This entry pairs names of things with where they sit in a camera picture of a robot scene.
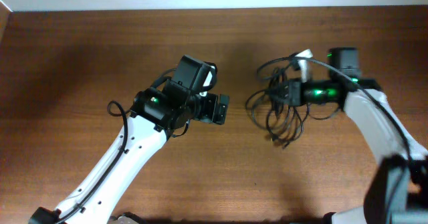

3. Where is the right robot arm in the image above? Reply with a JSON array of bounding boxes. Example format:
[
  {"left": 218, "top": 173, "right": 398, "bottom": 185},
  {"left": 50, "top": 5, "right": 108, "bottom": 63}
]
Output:
[{"left": 288, "top": 47, "right": 427, "bottom": 224}]

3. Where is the left camera black cable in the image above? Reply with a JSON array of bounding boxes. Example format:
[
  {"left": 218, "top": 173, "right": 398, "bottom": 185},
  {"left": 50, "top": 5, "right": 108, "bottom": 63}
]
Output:
[{"left": 53, "top": 100, "right": 131, "bottom": 224}]

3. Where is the right camera black cable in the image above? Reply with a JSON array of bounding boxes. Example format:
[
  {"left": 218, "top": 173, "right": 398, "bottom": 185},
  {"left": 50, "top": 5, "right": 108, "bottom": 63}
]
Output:
[{"left": 290, "top": 56, "right": 414, "bottom": 218}]

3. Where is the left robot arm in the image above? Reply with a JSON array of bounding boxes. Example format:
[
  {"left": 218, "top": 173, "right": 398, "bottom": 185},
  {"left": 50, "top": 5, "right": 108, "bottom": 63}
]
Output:
[{"left": 28, "top": 55, "right": 229, "bottom": 224}]

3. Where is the camera black cable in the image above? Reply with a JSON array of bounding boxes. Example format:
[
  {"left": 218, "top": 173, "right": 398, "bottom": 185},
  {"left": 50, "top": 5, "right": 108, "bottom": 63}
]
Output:
[
  {"left": 290, "top": 56, "right": 414, "bottom": 218},
  {"left": 53, "top": 100, "right": 131, "bottom": 224}
]

